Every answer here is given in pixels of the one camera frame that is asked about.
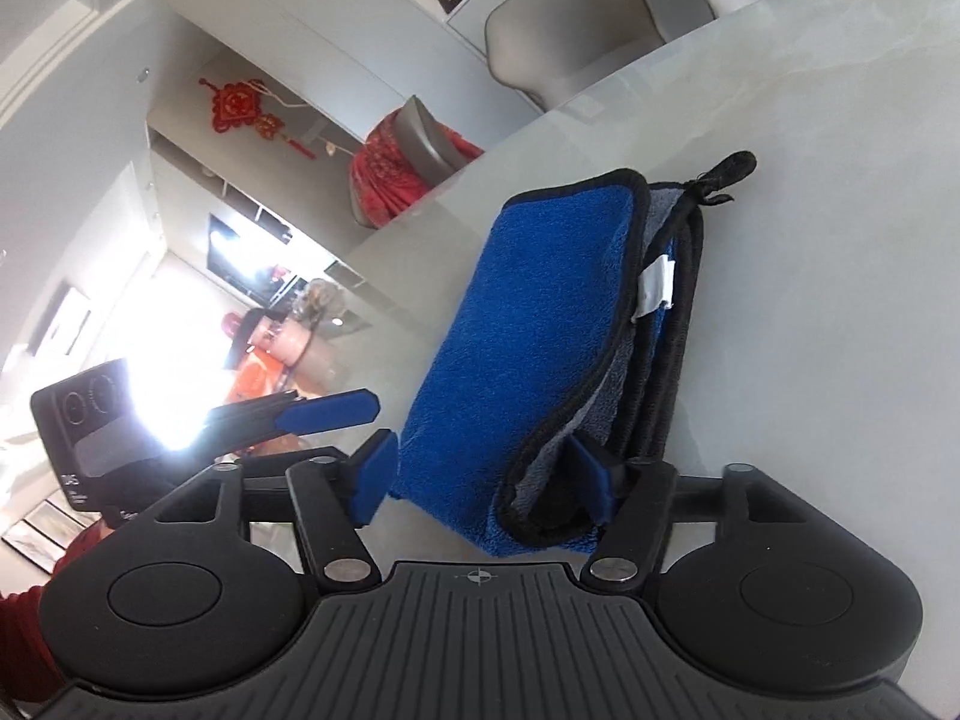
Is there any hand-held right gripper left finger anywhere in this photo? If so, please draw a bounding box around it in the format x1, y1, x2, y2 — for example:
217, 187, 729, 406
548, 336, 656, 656
150, 427, 400, 592

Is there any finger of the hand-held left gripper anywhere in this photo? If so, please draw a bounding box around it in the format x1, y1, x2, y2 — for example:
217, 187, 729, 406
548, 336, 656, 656
202, 388, 299, 428
214, 388, 380, 460

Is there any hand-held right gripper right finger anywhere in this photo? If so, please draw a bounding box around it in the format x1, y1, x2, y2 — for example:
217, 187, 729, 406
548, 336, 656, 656
566, 435, 833, 592

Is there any blue grey towel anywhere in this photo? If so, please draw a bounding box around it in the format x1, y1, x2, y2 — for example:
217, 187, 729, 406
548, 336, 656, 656
386, 150, 758, 560

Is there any orange box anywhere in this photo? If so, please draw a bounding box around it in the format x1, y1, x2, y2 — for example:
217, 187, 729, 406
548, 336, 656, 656
225, 349, 302, 404

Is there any pink white jar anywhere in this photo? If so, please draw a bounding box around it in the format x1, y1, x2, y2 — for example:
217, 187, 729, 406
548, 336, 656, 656
251, 315, 313, 365

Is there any glass snack jar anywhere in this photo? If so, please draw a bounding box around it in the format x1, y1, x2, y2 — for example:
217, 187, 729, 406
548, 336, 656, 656
300, 277, 347, 325

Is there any framed wall picture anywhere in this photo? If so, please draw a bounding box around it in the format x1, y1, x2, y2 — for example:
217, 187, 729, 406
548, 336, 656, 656
0, 499, 85, 565

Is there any white branch wall ornament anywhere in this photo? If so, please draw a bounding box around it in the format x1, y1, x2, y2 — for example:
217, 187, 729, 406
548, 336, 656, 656
253, 81, 355, 160

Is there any red knot wall ornament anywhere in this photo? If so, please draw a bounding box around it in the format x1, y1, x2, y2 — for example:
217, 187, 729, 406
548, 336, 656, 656
199, 76, 316, 163

